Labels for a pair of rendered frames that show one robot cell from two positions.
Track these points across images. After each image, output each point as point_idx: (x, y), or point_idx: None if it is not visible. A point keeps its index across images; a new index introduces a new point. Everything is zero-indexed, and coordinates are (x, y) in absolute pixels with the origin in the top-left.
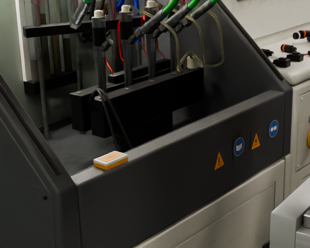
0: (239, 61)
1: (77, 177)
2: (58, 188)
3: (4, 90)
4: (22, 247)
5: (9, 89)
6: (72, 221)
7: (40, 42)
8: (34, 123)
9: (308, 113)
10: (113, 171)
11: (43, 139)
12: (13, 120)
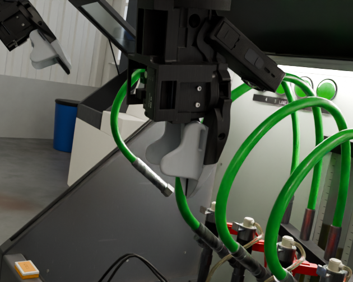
0: None
1: (15, 257)
2: (1, 245)
3: (70, 187)
4: None
5: (74, 190)
6: None
7: (278, 239)
8: (49, 212)
9: None
10: (13, 272)
11: (37, 221)
12: (50, 203)
